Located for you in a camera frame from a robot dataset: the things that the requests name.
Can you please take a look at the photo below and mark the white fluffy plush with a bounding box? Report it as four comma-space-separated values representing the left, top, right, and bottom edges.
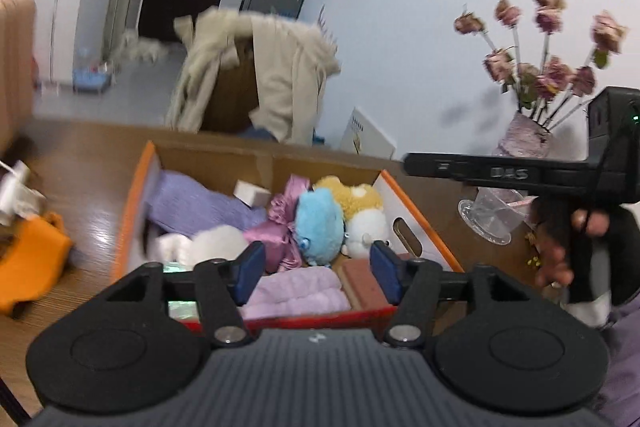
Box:
152, 224, 248, 270

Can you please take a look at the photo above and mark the yellow and white plush toy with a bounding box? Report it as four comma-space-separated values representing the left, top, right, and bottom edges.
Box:
312, 175, 391, 260

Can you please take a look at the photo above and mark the mauve satin cloth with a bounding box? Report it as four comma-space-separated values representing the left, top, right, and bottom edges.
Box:
243, 174, 313, 275

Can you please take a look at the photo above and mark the mop with thin handle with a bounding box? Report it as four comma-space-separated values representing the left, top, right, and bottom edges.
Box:
37, 0, 63, 95

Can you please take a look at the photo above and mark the brown chair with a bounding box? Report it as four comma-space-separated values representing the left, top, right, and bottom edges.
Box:
200, 39, 261, 134

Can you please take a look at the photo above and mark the purple glass vase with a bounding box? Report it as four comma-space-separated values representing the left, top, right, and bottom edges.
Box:
492, 112, 556, 158

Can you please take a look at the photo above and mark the beige coat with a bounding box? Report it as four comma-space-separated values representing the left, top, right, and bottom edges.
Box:
165, 6, 342, 142

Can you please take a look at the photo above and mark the white charger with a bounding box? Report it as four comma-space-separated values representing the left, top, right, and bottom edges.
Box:
0, 159, 48, 228

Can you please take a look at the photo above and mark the cardboard box with orange rim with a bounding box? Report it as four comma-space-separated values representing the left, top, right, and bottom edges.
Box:
111, 139, 466, 335

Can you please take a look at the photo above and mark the purple knit pouch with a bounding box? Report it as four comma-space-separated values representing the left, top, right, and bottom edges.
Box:
147, 170, 268, 238

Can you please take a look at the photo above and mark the blue tray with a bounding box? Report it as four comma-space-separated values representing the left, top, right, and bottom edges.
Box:
72, 59, 113, 95

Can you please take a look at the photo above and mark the pink sponge block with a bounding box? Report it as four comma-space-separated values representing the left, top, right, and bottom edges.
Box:
337, 258, 398, 313

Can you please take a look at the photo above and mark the lilac folded towel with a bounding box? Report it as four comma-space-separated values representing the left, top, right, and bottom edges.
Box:
241, 266, 352, 320

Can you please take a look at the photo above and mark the clear glass cup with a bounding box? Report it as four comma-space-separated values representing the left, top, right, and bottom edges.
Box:
457, 187, 531, 245

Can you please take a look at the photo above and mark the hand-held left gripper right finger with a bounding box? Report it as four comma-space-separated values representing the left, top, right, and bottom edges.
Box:
369, 239, 536, 348

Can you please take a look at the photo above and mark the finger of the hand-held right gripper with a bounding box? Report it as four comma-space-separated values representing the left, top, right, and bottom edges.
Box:
402, 152, 601, 198

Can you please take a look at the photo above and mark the person's purple clothing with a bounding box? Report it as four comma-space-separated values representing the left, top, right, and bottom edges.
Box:
595, 292, 640, 427

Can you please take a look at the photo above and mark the bunch of dried roses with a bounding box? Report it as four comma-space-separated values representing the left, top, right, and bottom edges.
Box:
452, 0, 628, 128

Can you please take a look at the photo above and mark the person's right hand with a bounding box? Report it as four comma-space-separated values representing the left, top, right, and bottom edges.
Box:
534, 206, 612, 293

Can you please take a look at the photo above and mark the orange cloth object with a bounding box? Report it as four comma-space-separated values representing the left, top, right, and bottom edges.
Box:
0, 211, 75, 319

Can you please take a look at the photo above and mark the blue plush toy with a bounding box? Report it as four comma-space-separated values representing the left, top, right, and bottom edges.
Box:
292, 188, 347, 268

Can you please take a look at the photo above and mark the black cable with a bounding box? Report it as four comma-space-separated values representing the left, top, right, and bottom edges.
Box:
0, 377, 31, 427

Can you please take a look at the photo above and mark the small white block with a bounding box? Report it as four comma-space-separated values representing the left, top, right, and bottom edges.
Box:
233, 180, 272, 208

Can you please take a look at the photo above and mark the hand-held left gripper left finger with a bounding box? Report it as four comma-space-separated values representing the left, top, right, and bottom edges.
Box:
102, 241, 267, 348

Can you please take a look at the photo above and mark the white fluffy dog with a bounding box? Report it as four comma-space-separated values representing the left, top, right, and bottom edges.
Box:
119, 31, 168, 64

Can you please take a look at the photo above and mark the white flat box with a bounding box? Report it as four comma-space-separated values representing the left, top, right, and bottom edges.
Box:
340, 107, 396, 160

